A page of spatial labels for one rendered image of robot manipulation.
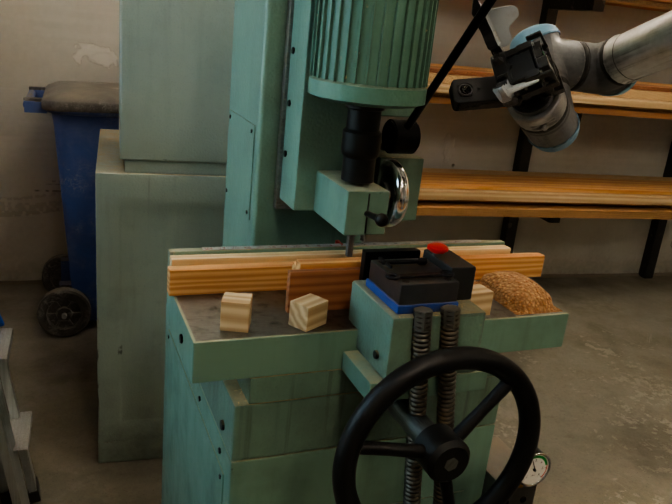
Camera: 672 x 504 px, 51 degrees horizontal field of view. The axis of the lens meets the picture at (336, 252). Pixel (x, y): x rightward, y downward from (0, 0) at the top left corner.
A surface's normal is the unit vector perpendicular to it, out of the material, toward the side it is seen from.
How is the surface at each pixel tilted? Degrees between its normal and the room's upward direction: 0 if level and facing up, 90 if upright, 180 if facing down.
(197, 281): 90
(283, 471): 90
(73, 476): 0
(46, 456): 0
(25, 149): 90
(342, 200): 90
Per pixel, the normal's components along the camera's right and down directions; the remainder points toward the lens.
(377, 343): -0.92, 0.03
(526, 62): -0.49, -0.22
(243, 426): 0.37, 0.33
